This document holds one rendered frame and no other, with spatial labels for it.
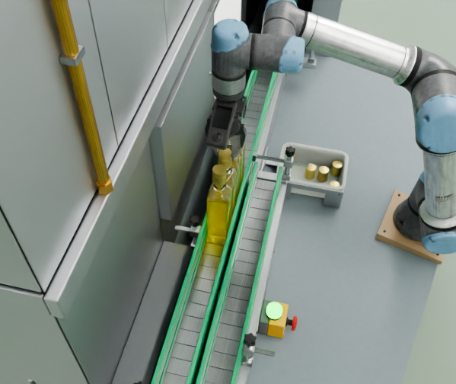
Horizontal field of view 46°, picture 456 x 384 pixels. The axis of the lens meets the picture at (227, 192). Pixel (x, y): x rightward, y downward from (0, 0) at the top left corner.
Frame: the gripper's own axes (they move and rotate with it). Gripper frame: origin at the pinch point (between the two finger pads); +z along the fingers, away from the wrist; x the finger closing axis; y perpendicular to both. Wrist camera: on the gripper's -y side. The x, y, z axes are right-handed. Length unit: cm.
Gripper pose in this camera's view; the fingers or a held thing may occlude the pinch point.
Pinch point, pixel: (224, 155)
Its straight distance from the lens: 134.6
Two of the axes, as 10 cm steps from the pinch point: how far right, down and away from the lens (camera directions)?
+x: -9.7, -1.9, 1.4
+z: -0.1, 6.4, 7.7
